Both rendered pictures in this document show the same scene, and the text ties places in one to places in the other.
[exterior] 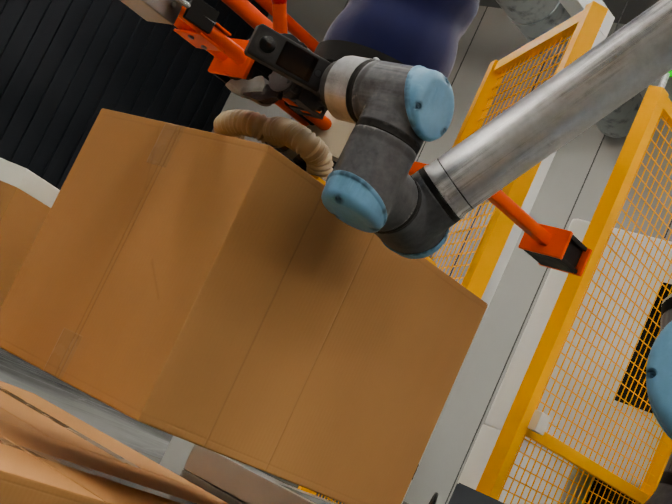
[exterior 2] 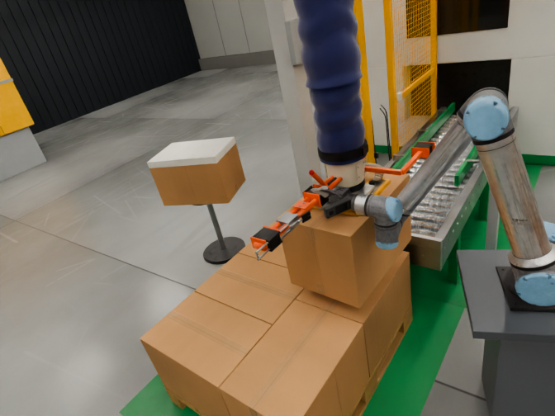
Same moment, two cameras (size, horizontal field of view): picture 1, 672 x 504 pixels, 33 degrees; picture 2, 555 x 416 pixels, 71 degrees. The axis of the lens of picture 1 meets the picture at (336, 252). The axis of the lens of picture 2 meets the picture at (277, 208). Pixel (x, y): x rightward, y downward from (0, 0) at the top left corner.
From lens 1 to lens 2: 1.29 m
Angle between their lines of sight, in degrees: 37
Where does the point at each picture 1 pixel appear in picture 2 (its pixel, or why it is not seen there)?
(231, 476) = not seen: hidden behind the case
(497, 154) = (418, 198)
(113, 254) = (317, 264)
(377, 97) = (379, 218)
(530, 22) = not seen: outside the picture
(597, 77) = (443, 167)
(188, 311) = (356, 282)
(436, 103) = (398, 210)
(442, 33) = (358, 128)
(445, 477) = not seen: hidden behind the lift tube
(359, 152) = (383, 236)
